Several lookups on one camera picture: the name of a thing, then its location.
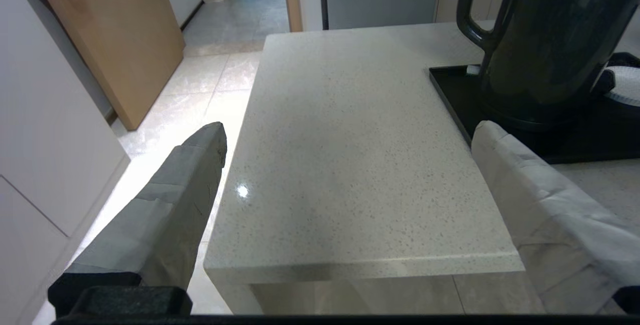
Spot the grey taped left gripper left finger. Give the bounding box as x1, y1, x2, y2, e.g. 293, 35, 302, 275
47, 121, 228, 317

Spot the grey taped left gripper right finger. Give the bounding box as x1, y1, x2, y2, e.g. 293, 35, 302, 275
471, 120, 640, 316

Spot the white saucer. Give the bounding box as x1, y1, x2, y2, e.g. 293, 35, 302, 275
602, 65, 640, 108

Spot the black electric kettle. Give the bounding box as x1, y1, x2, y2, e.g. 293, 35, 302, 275
456, 0, 640, 111

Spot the black kettle base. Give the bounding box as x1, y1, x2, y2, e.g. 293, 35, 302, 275
479, 87, 617, 132

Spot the black rectangular serving tray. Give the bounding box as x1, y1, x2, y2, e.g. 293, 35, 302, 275
429, 52, 640, 165

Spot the white storage cabinet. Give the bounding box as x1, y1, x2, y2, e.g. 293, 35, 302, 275
0, 0, 132, 325

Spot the light wooden door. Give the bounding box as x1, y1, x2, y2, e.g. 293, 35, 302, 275
25, 0, 186, 132

